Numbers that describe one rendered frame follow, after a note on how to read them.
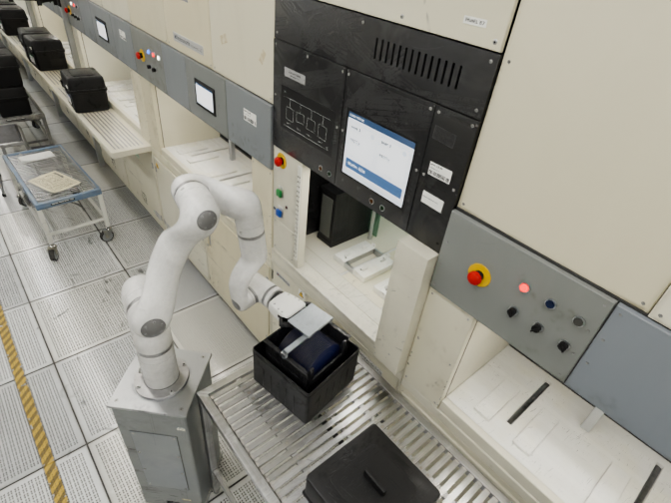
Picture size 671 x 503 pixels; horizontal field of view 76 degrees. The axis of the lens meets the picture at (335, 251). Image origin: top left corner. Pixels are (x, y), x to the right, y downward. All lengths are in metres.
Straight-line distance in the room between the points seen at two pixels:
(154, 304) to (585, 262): 1.14
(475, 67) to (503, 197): 0.31
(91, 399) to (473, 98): 2.38
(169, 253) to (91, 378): 1.61
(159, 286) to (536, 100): 1.10
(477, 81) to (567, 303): 0.56
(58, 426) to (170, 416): 1.11
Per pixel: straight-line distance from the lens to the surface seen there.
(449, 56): 1.17
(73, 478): 2.55
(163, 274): 1.38
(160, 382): 1.69
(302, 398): 1.51
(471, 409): 1.64
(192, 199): 1.25
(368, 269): 1.99
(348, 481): 1.42
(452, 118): 1.17
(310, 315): 1.48
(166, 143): 3.18
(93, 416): 2.70
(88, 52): 4.48
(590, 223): 1.08
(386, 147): 1.34
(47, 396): 2.87
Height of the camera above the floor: 2.14
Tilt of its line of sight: 37 degrees down
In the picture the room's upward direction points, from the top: 7 degrees clockwise
